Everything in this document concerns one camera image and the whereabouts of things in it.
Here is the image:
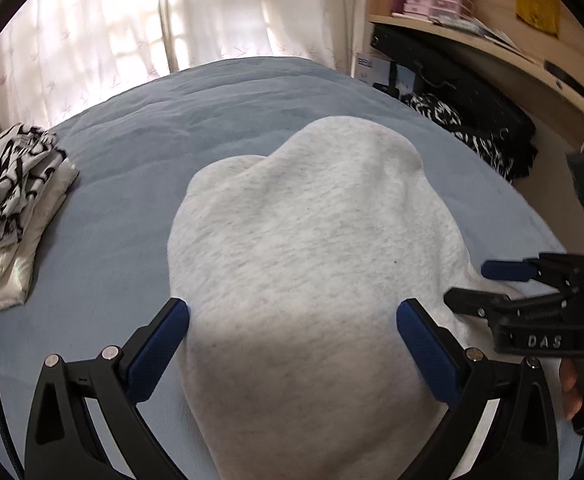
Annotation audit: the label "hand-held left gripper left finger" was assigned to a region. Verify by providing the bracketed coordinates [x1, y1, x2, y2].
[23, 297, 190, 480]

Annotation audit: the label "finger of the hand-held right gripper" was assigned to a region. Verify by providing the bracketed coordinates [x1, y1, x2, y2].
[444, 287, 580, 326]
[481, 254, 584, 293]

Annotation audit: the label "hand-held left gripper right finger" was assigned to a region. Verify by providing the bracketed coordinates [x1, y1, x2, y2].
[396, 298, 559, 480]

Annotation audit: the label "light grey hoodie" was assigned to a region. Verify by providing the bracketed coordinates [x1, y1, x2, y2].
[166, 115, 525, 480]

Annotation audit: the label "person's right hand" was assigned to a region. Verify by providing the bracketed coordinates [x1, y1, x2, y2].
[558, 359, 584, 421]

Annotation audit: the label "white satin cloth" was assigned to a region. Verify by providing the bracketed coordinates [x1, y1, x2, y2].
[0, 155, 80, 321]

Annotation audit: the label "patterned cloth with black fringe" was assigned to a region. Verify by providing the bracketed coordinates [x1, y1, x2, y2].
[402, 91, 515, 183]

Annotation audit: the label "long black bag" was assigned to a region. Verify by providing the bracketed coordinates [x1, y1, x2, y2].
[369, 22, 538, 181]

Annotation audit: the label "curved wooden shelf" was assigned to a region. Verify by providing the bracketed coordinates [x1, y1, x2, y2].
[367, 0, 584, 156]

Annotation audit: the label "black slim device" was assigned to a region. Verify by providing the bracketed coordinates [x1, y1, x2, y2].
[544, 60, 584, 111]

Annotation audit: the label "blue fleece blanket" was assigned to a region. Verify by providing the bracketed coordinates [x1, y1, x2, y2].
[0, 56, 573, 480]

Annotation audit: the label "black white patterned garment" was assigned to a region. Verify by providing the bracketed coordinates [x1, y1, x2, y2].
[0, 122, 68, 258]

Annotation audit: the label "stack of papers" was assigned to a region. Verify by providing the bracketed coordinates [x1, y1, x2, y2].
[439, 12, 523, 51]

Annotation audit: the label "white printed box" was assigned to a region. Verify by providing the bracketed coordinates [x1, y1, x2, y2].
[354, 51, 415, 96]

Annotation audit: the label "yellow cloth on shelf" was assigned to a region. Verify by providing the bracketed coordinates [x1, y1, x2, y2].
[514, 0, 560, 38]

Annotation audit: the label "pink drawer boxes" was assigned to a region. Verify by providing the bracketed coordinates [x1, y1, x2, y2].
[402, 0, 473, 21]

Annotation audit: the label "white floral curtain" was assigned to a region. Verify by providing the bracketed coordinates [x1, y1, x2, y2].
[0, 0, 180, 133]
[157, 0, 373, 76]

